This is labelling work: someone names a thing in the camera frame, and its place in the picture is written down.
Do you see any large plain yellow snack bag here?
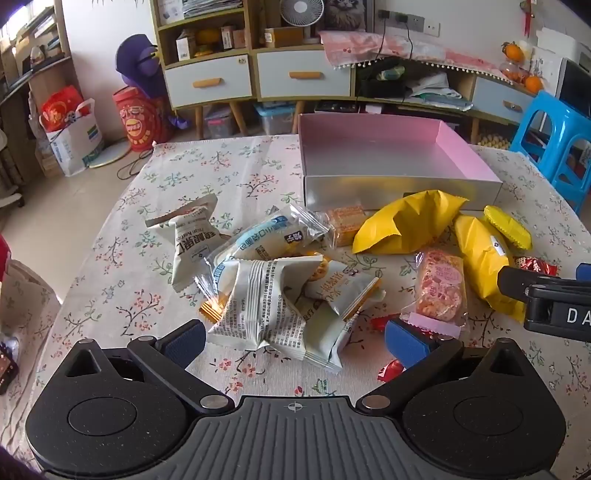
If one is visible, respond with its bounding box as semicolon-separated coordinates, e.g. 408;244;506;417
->
352;189;468;256

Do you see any small orange-edged clear packet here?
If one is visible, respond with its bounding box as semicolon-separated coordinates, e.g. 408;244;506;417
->
194;272;230;324

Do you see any white shopping bag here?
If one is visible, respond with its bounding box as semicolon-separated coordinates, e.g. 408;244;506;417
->
46;99;105;177

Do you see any yellow snack bag white label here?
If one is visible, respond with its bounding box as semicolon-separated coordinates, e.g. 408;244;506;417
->
455;215;529;324

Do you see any red hanging ornament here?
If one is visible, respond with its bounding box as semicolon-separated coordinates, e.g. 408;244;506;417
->
519;0;539;38

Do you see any blue plastic stool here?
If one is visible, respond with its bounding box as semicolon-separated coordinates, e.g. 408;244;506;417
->
510;90;591;213

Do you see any clear blue bread packet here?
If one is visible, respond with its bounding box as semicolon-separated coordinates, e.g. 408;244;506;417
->
205;203;340;278

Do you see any black power cable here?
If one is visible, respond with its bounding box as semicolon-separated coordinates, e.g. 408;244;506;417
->
374;18;415;62

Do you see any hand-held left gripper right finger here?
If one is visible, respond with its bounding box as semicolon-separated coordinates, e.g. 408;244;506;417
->
355;319;529;411

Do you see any small yellow cracker packet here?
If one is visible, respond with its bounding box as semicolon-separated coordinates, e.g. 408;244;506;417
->
483;205;533;250

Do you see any red round drum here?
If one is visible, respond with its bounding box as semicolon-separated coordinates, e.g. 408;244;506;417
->
113;85;174;153

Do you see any red gift bag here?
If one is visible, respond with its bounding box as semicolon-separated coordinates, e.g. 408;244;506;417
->
41;85;85;132

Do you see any floral tablecloth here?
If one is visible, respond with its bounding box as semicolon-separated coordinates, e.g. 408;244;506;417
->
25;134;591;462

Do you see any clear jar of oranges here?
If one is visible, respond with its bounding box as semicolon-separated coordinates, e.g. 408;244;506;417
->
501;60;527;84

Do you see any pile of white bags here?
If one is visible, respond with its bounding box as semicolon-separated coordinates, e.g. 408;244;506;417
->
406;71;474;112

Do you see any pink rice cracker packet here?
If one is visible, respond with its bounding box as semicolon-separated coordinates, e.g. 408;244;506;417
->
401;249;469;340

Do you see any wooden bookshelf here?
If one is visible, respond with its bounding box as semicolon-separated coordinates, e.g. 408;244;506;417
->
0;0;79;185

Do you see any black storage box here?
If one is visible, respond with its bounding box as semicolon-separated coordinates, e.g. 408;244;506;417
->
360;69;409;99

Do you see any round white stand base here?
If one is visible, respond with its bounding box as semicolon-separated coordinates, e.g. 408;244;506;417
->
88;138;132;169

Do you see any white desk fan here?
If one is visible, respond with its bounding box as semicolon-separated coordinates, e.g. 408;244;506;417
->
279;0;324;28

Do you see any orange round object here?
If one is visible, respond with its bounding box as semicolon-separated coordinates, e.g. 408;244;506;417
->
196;28;222;57

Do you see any purple plush toy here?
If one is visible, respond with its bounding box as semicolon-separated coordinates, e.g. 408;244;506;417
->
115;33;192;130

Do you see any white green-print snack packet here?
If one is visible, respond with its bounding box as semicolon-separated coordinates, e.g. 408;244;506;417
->
145;194;232;292

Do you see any brown cardboard box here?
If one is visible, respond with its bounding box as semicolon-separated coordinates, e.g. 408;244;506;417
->
264;27;305;48

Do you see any pink patterned cloth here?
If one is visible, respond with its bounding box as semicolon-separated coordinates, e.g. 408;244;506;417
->
318;30;515;84

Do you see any white biscuit-picture snack packet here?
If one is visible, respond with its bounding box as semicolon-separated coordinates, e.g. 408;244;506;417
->
302;258;386;321

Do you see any black microwave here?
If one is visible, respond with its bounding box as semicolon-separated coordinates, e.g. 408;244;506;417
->
556;58;591;114

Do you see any white printed box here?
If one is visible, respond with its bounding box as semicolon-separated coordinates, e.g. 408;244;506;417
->
157;0;183;24

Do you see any pink cardboard box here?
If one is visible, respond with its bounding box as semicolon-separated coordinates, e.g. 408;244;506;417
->
298;113;504;210

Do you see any white carton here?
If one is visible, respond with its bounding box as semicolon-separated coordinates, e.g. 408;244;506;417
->
175;30;197;61

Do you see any black-top clear storage box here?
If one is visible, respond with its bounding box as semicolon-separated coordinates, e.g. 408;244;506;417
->
314;100;358;115

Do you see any low wooden open cabinet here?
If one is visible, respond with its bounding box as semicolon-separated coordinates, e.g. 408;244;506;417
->
355;60;539;144

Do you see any wooden drawer cabinet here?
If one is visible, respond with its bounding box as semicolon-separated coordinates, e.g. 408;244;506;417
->
252;44;358;134

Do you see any framed cat picture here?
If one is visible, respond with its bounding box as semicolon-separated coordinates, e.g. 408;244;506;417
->
323;0;375;33

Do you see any stack of papers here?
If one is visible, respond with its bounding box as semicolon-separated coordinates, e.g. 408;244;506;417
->
182;0;243;19

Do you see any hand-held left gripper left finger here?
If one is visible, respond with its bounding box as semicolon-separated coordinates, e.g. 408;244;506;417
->
62;320;234;413

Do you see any tall wooden shelf cabinet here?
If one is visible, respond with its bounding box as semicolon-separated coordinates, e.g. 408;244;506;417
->
150;0;257;139

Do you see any blue-lid storage box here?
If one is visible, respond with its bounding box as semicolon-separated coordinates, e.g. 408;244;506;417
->
256;104;296;137

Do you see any wall socket panel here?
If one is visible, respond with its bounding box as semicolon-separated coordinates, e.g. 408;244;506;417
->
379;9;439;35

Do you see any orange biscuit packet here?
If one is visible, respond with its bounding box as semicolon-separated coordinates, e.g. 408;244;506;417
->
323;205;368;247

